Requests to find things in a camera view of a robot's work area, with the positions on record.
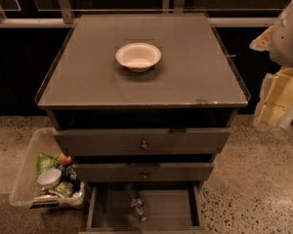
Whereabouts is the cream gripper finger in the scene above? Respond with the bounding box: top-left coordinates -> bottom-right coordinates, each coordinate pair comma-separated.
265,67 -> 293,109
253,101 -> 285,127

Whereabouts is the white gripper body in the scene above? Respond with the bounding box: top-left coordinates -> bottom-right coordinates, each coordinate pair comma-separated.
249,26 -> 272,52

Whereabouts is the clear plastic water bottle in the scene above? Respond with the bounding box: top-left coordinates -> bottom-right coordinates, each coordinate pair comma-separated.
124,182 -> 147,222

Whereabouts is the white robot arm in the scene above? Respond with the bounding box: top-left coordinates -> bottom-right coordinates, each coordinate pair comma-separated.
249,0 -> 293,129

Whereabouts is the grey middle drawer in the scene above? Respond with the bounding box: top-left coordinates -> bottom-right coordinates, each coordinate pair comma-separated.
74,163 -> 214,182

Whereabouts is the grey drawer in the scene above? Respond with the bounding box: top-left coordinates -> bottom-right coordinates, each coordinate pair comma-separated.
53,128 -> 230,156
74,163 -> 214,182
86,183 -> 208,234

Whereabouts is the white bowl on counter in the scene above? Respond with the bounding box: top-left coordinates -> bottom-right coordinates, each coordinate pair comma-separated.
115,43 -> 161,72

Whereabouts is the grey drawer cabinet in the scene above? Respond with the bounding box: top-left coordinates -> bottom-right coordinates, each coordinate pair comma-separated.
34,12 -> 252,234

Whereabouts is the grey bottom drawer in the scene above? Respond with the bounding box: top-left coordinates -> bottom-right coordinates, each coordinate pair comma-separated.
86,183 -> 208,234

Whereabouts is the grey top drawer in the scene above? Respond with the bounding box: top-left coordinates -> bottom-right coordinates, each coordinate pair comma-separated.
53,128 -> 230,156

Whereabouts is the orange capped item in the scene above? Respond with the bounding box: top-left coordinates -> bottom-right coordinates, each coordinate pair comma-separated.
60,153 -> 72,165

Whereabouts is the dark blue snack bag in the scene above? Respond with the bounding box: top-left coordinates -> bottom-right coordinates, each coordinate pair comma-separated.
57,163 -> 80,190

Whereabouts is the green packet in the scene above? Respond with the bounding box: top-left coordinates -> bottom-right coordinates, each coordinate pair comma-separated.
41,181 -> 74,199

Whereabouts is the small white bowl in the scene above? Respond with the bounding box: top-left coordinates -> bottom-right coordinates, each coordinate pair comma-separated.
37,169 -> 62,188

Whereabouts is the green snack bag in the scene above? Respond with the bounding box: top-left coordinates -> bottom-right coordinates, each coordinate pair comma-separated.
36,152 -> 60,176

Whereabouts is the clear plastic bin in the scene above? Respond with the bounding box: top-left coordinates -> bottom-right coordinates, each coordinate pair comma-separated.
9,128 -> 85,210

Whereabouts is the metal railing frame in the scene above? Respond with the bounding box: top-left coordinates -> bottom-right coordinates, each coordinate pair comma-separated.
0,0 -> 292,26

